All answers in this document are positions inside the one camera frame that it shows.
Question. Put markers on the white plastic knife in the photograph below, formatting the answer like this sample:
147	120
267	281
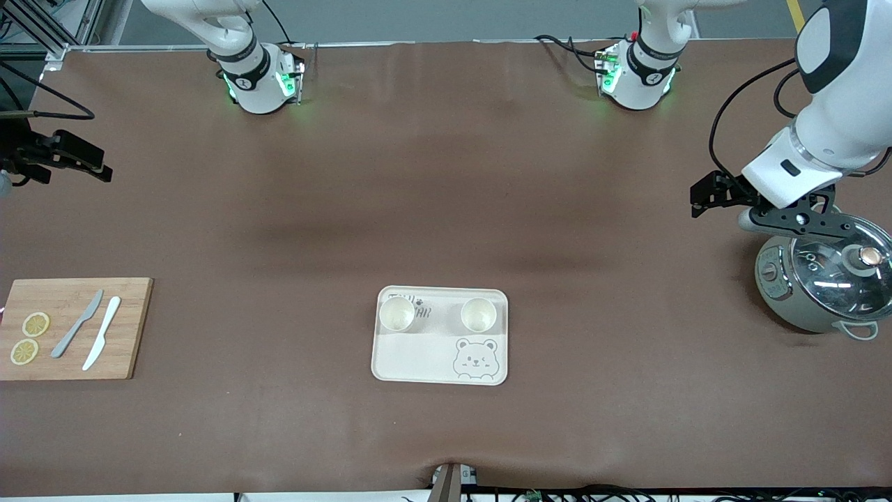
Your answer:
103	335

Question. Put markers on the white plastic cup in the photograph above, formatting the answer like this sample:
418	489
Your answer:
479	315
397	314

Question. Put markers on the grey table edge clamp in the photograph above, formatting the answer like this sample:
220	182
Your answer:
446	484

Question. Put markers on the cream bear print tray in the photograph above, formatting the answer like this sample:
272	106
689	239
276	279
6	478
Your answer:
432	355

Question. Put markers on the aluminium frame profile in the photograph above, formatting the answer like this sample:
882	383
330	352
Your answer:
59	52

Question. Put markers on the small green circuit board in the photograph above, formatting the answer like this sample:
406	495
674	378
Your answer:
534	496

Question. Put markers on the bamboo cutting board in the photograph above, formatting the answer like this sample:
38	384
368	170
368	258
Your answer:
132	328

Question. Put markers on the grey plastic knife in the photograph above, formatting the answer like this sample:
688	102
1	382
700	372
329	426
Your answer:
73	331

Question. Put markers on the grey-green electric cooking pot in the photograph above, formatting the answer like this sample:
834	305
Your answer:
777	293

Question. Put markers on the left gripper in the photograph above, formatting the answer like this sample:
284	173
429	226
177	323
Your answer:
732	188

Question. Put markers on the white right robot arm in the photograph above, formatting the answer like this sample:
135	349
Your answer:
258	90

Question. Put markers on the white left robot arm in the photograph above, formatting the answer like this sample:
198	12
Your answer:
836	125

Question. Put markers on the lemon slice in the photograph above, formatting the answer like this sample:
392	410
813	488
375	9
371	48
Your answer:
35	324
24	352

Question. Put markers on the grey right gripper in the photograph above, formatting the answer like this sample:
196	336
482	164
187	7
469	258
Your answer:
21	152

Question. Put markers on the glass pot lid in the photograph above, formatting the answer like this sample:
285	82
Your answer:
829	279

